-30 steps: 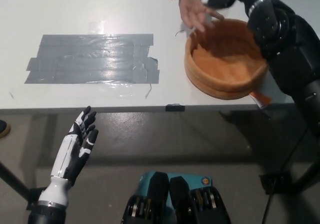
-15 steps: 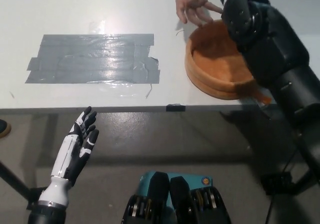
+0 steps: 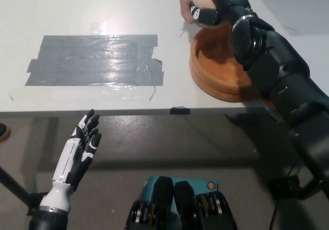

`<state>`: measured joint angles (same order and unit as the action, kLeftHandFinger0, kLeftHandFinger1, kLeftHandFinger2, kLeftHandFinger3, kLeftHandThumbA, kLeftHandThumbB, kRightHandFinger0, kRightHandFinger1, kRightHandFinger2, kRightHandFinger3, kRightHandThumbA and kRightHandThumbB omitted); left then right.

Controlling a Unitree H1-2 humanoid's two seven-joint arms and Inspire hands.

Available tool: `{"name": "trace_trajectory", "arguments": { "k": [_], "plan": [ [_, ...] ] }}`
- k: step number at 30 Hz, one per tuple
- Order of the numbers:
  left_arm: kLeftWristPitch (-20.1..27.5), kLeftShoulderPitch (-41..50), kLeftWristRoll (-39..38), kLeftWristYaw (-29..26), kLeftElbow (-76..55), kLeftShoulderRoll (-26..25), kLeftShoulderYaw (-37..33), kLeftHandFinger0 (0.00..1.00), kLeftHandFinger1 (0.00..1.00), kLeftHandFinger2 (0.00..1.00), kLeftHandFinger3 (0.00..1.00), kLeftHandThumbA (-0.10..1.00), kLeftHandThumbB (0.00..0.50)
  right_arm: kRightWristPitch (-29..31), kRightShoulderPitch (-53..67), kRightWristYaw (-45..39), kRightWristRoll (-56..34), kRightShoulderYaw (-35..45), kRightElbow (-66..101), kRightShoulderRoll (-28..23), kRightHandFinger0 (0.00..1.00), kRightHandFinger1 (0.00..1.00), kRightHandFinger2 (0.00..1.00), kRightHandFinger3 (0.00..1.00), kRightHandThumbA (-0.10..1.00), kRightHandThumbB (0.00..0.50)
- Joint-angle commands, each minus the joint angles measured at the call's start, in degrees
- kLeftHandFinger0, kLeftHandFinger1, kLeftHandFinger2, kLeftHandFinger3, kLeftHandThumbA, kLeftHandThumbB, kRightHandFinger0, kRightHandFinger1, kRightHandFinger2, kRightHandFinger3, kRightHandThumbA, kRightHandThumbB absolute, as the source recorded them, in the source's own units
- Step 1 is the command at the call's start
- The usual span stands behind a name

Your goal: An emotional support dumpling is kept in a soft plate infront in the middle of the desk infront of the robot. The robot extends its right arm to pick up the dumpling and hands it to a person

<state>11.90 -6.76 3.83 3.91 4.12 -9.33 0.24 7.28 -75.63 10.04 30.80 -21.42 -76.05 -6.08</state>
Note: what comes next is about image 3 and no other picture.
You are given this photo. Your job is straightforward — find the person's bare hand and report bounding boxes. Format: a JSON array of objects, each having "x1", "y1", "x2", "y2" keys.
[{"x1": 169, "y1": 0, "x2": 229, "y2": 30}]

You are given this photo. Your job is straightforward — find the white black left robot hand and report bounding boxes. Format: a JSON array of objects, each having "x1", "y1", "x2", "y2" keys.
[{"x1": 52, "y1": 109, "x2": 102, "y2": 191}]

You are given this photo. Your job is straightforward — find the orange plush plate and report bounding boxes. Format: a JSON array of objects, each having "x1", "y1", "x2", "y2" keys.
[{"x1": 189, "y1": 21, "x2": 262, "y2": 103}]

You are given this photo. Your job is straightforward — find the black teal robot torso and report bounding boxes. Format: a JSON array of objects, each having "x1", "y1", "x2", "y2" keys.
[{"x1": 124, "y1": 175, "x2": 237, "y2": 230}]

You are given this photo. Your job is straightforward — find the black table leg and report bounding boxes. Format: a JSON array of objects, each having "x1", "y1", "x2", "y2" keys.
[{"x1": 0, "y1": 166, "x2": 50, "y2": 211}]

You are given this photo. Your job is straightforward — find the black tan round object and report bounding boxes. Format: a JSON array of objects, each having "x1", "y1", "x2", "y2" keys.
[{"x1": 0, "y1": 122, "x2": 12, "y2": 143}]

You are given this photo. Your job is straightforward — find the small black tape piece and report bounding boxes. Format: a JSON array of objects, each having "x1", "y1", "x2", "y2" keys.
[{"x1": 170, "y1": 106, "x2": 191, "y2": 116}]

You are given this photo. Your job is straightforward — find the black stand base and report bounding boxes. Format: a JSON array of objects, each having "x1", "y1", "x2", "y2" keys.
[{"x1": 266, "y1": 174, "x2": 325, "y2": 200}]

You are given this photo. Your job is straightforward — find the grey duct tape patch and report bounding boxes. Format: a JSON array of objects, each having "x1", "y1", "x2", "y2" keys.
[{"x1": 24, "y1": 34, "x2": 165, "y2": 87}]

